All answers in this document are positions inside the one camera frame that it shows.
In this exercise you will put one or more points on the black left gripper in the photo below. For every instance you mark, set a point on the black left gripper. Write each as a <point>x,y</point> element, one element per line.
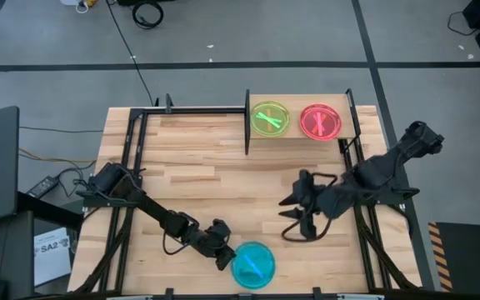
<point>215,237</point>

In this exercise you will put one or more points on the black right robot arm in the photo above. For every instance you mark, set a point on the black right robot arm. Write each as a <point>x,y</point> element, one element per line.
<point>373,175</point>

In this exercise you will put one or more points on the black power adapter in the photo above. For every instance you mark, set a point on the black power adapter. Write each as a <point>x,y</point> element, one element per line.
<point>42,187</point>

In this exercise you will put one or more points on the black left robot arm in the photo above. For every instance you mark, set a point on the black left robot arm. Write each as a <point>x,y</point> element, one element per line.
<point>152,208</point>

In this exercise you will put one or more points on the black mat with hazard stripes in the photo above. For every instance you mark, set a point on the black mat with hazard stripes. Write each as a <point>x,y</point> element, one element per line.
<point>469,262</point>

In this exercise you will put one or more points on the wooden shelf with black sides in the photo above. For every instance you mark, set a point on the wooden shelf with black sides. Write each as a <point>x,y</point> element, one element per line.
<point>295,102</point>

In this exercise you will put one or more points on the translucent blue plastic plate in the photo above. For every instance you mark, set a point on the translucent blue plastic plate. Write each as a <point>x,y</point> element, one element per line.
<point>261,271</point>

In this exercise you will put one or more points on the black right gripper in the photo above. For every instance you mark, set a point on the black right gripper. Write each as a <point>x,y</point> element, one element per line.
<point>308,200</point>

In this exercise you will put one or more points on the black aluminium table frame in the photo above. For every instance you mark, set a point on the black aluminium table frame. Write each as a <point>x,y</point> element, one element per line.
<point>198,110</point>

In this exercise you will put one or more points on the white SA2 printed sheet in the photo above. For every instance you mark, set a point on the white SA2 printed sheet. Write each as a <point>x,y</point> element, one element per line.
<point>52,266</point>

